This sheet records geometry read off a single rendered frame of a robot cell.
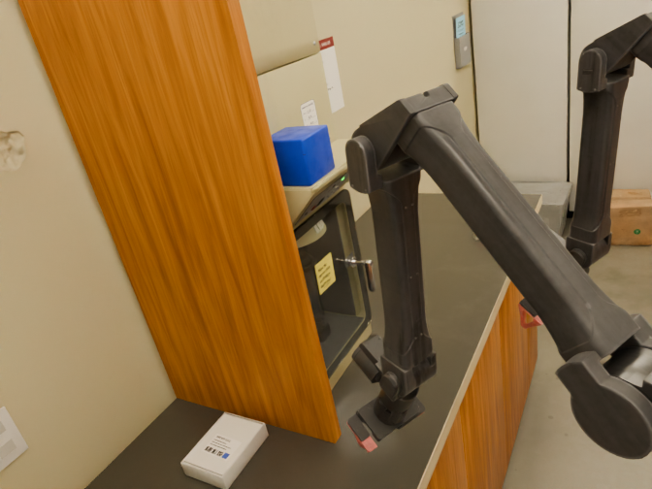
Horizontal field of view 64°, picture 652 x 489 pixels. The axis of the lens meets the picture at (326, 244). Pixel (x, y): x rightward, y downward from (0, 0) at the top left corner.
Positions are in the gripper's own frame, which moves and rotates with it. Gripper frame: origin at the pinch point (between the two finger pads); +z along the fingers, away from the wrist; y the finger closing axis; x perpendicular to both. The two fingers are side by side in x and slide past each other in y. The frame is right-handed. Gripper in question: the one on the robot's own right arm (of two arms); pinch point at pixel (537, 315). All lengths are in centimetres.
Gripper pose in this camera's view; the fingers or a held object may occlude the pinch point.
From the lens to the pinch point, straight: 136.3
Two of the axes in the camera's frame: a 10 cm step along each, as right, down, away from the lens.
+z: -1.2, 6.5, 7.5
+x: 5.8, 6.6, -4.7
